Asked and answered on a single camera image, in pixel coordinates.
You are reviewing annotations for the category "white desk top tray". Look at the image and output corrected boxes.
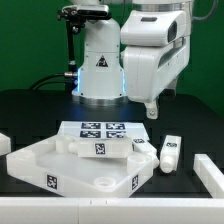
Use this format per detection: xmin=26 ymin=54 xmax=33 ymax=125
xmin=5 ymin=134 xmax=155 ymax=199

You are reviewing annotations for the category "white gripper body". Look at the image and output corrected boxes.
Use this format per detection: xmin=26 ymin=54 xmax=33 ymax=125
xmin=123 ymin=36 xmax=190 ymax=103

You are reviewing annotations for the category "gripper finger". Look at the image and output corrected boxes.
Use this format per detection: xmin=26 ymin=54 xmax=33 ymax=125
xmin=145 ymin=101 xmax=158 ymax=119

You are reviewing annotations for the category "white marker sheet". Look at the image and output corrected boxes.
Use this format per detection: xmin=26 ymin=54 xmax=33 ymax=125
xmin=58 ymin=121 xmax=149 ymax=141

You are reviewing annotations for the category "black cable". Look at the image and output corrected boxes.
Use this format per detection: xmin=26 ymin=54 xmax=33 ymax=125
xmin=29 ymin=73 xmax=78 ymax=91

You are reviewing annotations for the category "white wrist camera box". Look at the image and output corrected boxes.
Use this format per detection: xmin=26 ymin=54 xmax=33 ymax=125
xmin=121 ymin=10 xmax=186 ymax=47

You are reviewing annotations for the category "black camera stand pole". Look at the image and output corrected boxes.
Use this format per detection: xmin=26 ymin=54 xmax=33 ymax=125
xmin=63 ymin=19 xmax=81 ymax=91

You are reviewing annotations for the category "black camera on stand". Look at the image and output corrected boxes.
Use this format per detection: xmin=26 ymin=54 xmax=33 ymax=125
xmin=57 ymin=5 xmax=111 ymax=20

